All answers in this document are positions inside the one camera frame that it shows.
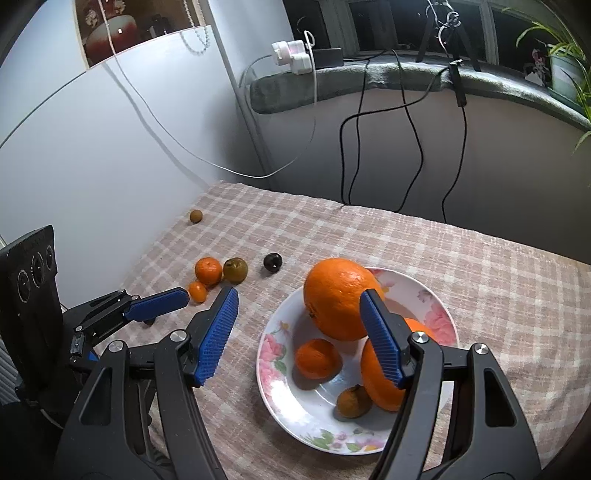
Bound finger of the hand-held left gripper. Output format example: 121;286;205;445
69;286;191;370

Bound small tangerine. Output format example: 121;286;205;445
294;338;343;380
194;257;223;285

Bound pale plant pot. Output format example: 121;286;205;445
549;53;585;109

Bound black cable with inline switch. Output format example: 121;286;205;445
442;59;468;224

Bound grey sill mat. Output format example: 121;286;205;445
250;48;591;130

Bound large orange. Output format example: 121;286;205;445
303;258;386;342
361;318;439;412

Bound red white vase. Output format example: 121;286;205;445
85;0;139;65

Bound brown green kiwi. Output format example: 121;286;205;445
223;257;249;284

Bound floral white plate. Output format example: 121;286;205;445
256;267;459;455

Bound white bead cord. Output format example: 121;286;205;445
182;0;215;55

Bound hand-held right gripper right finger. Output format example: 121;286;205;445
359;288;541;480

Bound black tripod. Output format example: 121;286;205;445
416;0;482;72

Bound long white cable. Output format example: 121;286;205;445
95;0;320;179

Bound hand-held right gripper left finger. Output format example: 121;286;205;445
54;286;240;480

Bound spider plant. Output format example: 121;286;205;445
516;7;591;155

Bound brown spotted fruit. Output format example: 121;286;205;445
335;385;373;419

